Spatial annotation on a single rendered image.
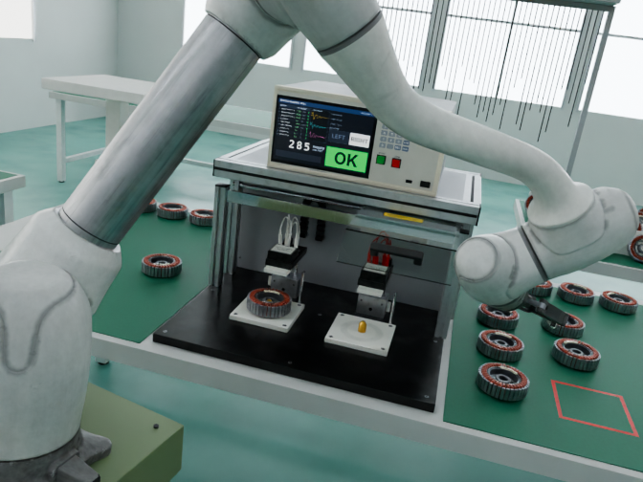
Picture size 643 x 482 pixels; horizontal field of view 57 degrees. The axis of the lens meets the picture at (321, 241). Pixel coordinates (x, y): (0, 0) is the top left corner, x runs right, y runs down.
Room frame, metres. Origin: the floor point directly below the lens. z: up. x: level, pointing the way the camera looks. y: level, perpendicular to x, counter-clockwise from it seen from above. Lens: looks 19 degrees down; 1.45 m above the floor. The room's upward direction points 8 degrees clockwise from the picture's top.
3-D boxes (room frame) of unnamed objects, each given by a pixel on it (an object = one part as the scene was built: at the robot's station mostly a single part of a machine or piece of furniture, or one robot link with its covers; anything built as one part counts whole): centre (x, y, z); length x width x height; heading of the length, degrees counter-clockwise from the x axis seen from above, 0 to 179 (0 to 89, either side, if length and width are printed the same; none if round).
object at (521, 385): (1.18, -0.45, 0.77); 0.11 x 0.11 x 0.04
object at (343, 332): (1.31, -0.13, 0.78); 0.15 x 0.15 x 0.01; 78
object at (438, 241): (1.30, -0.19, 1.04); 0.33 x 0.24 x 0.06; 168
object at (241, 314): (1.36, 0.11, 0.78); 0.15 x 0.15 x 0.01; 78
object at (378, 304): (1.45, -0.16, 0.80); 0.07 x 0.05 x 0.06; 78
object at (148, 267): (1.58, 0.45, 0.77); 0.11 x 0.11 x 0.04
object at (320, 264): (1.58, -0.06, 0.92); 0.66 x 0.01 x 0.30; 78
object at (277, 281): (1.50, 0.08, 0.80); 0.07 x 0.05 x 0.06; 78
